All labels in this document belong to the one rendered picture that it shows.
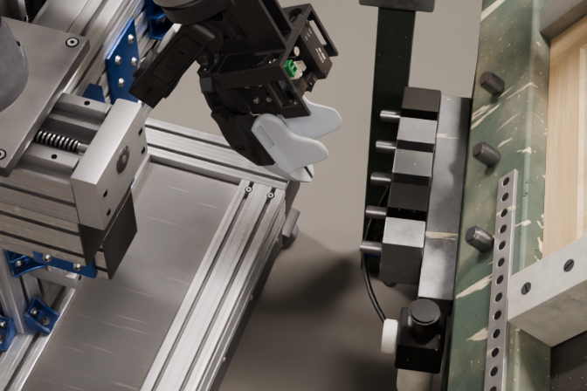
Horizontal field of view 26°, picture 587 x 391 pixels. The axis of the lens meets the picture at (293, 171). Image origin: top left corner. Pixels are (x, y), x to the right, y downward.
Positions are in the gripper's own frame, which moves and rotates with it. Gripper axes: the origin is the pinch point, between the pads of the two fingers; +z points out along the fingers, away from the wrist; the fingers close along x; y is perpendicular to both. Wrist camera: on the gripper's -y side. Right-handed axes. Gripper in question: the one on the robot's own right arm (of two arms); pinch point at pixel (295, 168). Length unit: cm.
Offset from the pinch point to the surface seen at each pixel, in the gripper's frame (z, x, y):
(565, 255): 38.9, 23.2, 6.0
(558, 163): 45, 44, -1
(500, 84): 43, 58, -12
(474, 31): 112, 159, -69
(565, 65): 43, 60, -3
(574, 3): 39, 68, -2
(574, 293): 40.0, 18.7, 7.5
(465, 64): 113, 148, -69
